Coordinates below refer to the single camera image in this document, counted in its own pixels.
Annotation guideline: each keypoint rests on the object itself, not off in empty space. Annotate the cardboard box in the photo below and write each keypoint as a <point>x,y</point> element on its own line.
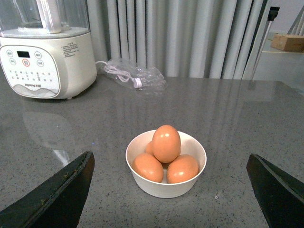
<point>288,43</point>

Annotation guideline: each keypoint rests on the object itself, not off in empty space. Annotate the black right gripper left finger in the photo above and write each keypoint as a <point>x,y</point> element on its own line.
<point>56,203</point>

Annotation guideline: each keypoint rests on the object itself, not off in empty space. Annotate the metal stand pole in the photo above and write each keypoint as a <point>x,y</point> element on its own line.
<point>273,12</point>

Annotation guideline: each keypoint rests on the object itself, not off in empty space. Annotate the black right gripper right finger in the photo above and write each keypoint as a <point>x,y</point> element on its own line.
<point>280,195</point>

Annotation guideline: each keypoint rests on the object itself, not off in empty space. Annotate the brown egg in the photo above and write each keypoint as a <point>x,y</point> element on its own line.
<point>147,166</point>
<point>166,143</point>
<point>149,148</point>
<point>182,169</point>

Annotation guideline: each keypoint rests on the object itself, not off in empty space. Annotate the white blender machine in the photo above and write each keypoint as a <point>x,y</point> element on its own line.
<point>46,50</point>

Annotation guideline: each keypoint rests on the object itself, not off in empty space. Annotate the clear plastic bag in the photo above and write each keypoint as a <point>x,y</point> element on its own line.
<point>130,75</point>

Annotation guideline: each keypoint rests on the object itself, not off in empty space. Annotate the white bowl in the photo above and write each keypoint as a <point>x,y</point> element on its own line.
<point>189,145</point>

